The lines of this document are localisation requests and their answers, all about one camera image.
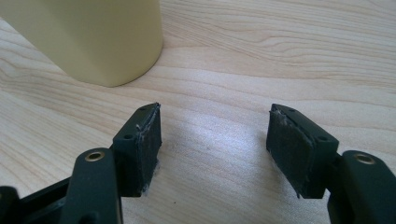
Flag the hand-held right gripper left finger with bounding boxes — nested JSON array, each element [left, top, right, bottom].
[[111, 102, 163, 198]]

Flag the pale yellow cup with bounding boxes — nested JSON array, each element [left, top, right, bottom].
[[0, 0, 164, 89]]

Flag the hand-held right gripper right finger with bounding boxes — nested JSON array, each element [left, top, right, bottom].
[[265, 103, 340, 200]]

